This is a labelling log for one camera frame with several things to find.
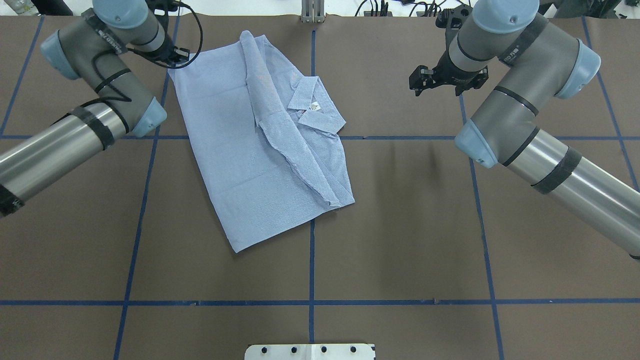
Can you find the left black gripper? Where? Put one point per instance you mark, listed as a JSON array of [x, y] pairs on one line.
[[167, 53]]

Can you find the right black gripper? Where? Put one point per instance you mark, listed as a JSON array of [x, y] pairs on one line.
[[454, 73]]

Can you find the light blue striped shirt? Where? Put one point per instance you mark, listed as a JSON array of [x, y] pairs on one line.
[[265, 138]]

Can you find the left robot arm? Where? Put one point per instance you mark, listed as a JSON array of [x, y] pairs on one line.
[[113, 103]]

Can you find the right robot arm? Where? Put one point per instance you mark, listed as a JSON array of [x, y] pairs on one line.
[[544, 62]]

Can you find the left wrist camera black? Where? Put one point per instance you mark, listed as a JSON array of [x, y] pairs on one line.
[[166, 6]]

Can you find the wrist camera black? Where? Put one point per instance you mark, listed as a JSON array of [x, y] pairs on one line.
[[166, 6], [453, 18]]

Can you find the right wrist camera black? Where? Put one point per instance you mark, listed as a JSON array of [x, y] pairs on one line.
[[453, 18]]

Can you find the aluminium frame post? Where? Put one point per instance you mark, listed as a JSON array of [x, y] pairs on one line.
[[313, 11]]

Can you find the white central pedestal column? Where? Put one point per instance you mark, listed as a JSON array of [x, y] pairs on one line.
[[320, 351]]

